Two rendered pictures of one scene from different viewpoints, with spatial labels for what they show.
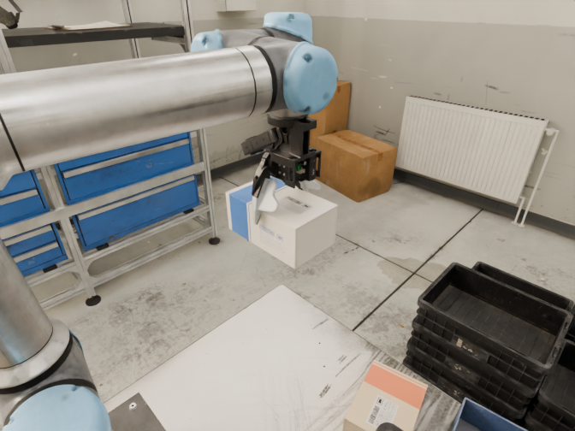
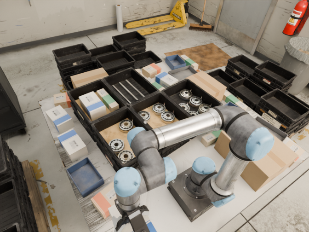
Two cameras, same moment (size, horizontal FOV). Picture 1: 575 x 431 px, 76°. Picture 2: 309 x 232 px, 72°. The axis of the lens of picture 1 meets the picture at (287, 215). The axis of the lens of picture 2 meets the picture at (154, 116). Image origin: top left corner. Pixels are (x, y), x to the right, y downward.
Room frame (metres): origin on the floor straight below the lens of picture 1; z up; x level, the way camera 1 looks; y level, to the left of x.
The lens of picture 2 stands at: (0.90, 0.11, 2.01)
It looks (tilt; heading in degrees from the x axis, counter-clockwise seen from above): 46 degrees down; 189
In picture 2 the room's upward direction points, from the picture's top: 4 degrees clockwise
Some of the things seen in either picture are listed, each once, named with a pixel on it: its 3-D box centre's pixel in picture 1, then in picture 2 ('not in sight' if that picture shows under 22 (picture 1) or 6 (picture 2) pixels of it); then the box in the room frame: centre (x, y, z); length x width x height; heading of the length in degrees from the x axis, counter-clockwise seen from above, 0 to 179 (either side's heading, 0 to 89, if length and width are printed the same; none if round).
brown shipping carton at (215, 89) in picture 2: not in sight; (203, 89); (-0.70, 0.28, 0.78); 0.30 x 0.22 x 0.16; 49
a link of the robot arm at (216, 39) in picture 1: (240, 61); (155, 169); (0.56, 0.07, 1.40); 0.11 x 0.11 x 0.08; 39
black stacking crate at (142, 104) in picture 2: not in sight; (161, 119); (-0.15, -0.02, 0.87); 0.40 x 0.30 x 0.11; 51
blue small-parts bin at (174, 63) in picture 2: not in sight; (175, 62); (-1.14, -0.04, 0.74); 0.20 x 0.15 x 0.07; 37
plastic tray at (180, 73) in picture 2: not in sight; (184, 75); (-0.95, 0.08, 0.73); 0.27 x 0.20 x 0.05; 132
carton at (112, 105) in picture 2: not in sight; (107, 100); (-0.24, -0.46, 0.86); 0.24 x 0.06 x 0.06; 51
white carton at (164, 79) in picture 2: not in sight; (166, 81); (-0.76, -0.08, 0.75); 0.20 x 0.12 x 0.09; 58
